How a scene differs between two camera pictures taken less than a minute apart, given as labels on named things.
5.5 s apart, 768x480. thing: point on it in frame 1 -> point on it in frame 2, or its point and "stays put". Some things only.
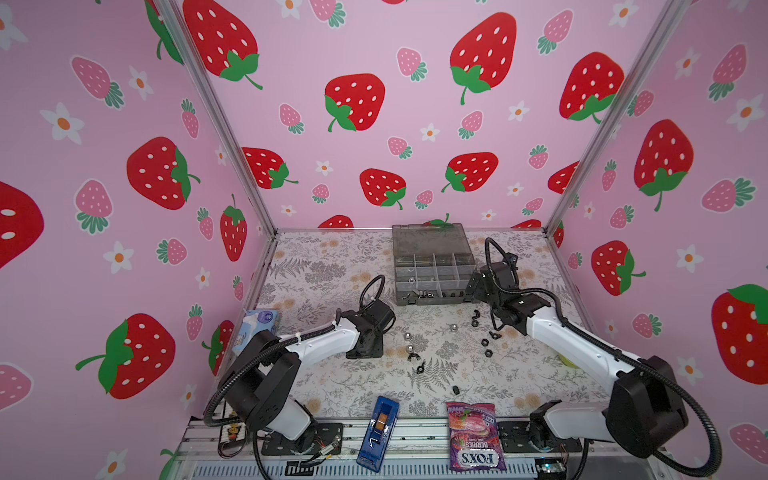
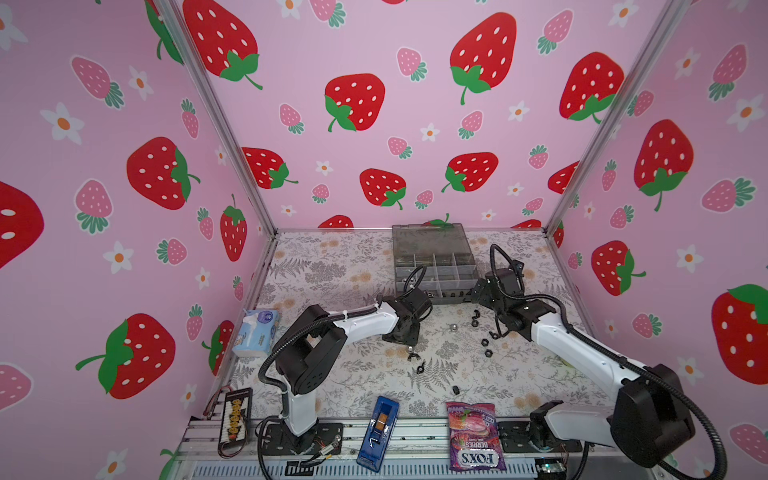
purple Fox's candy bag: (474, 440) stays put
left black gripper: (380, 347) -> (414, 339)
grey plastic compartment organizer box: (432, 263) stays put
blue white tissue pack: (253, 324) stays put
